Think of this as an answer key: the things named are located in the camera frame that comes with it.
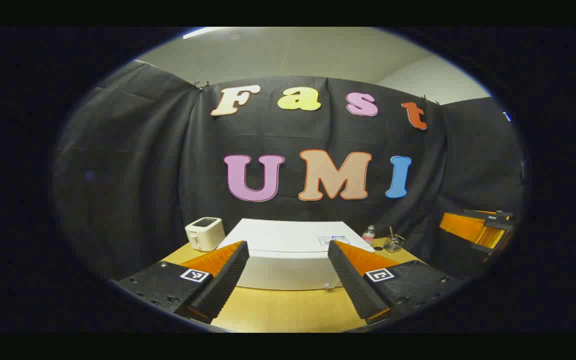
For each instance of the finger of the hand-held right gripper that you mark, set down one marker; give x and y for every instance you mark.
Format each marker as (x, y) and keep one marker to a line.
(468, 227)

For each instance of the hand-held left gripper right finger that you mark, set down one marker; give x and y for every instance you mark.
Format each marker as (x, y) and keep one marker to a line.
(353, 285)

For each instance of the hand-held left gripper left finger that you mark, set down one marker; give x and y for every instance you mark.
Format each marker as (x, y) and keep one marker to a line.
(225, 285)

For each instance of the white microwave oven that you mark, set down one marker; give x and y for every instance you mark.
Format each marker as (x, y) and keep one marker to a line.
(288, 237)

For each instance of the small clear pink-label bottle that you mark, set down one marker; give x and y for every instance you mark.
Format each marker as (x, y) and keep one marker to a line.
(368, 235)

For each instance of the cream toaster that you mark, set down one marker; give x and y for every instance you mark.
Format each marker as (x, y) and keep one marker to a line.
(204, 235)

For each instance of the glass jar with stick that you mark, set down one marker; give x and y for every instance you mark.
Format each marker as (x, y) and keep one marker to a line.
(393, 244)

